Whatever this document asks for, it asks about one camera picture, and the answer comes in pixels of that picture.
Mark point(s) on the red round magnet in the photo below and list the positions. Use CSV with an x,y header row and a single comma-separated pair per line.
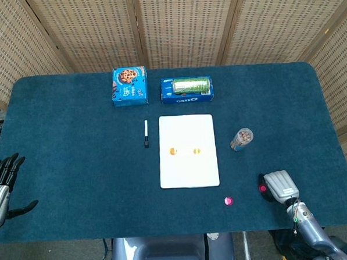
x,y
228,201
263,188

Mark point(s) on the green drink can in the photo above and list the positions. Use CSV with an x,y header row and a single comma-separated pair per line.
x,y
191,85

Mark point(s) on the blue table cover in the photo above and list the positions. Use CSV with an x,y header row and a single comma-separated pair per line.
x,y
62,170

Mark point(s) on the dark blue Oreo box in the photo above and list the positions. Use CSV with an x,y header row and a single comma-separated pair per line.
x,y
167,94

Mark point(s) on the woven folding screen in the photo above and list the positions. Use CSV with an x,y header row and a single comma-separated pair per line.
x,y
179,25

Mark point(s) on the white marker black cap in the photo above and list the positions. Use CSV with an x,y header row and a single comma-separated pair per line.
x,y
146,127

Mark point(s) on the yellow round magnet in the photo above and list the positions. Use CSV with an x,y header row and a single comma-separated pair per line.
x,y
173,151
197,151

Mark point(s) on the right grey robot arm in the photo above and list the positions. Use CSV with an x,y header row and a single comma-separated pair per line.
x,y
309,230

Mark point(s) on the clear jar of wafer rolls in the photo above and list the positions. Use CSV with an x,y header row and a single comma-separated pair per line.
x,y
242,136

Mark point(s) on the grey robot torso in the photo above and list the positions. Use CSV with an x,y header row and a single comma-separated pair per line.
x,y
168,252

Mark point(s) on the light blue cookie box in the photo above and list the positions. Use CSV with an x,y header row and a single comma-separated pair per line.
x,y
129,88

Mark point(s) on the white magnetic whiteboard black frame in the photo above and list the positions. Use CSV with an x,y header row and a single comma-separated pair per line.
x,y
188,129

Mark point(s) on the metal table leg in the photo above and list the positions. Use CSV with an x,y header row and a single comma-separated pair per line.
x,y
246,248

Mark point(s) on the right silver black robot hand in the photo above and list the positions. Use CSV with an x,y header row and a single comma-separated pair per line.
x,y
281,185

